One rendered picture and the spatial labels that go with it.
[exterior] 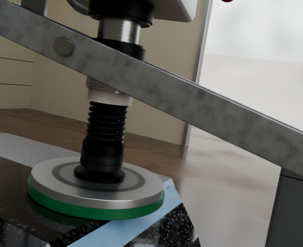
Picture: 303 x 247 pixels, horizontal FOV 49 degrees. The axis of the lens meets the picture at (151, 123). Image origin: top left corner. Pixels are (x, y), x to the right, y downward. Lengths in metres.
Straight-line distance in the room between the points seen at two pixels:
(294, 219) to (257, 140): 0.90
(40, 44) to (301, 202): 1.04
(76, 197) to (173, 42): 5.42
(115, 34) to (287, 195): 0.96
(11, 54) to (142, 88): 6.86
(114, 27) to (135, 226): 0.30
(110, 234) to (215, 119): 0.21
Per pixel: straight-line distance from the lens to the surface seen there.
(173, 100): 0.45
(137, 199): 0.48
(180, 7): 0.51
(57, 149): 0.80
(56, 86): 7.20
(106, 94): 0.50
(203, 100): 0.44
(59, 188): 0.49
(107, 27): 0.51
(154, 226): 0.57
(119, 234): 0.50
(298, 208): 1.31
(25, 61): 7.52
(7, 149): 0.77
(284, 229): 1.34
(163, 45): 5.89
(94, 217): 0.47
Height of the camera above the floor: 1.06
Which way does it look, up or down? 8 degrees down
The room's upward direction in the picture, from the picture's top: 9 degrees clockwise
